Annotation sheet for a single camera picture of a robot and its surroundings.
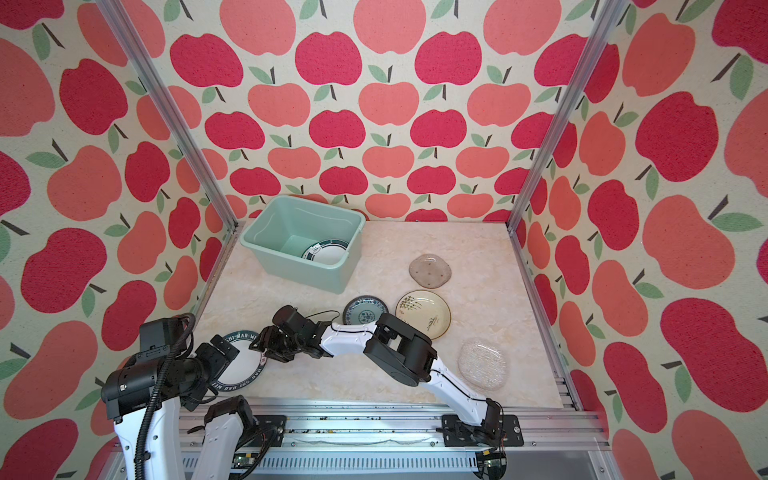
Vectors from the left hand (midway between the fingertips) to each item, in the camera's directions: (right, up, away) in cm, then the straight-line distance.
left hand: (229, 363), depth 67 cm
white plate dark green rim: (+15, +25, +42) cm, 51 cm away
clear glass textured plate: (+65, -7, +19) cm, 68 cm away
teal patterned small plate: (+29, +7, +29) cm, 41 cm away
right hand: (0, -1, +15) cm, 15 cm away
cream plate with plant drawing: (+49, +6, +28) cm, 57 cm away
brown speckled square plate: (+52, +18, +40) cm, 68 cm away
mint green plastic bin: (+4, +29, +48) cm, 57 cm away
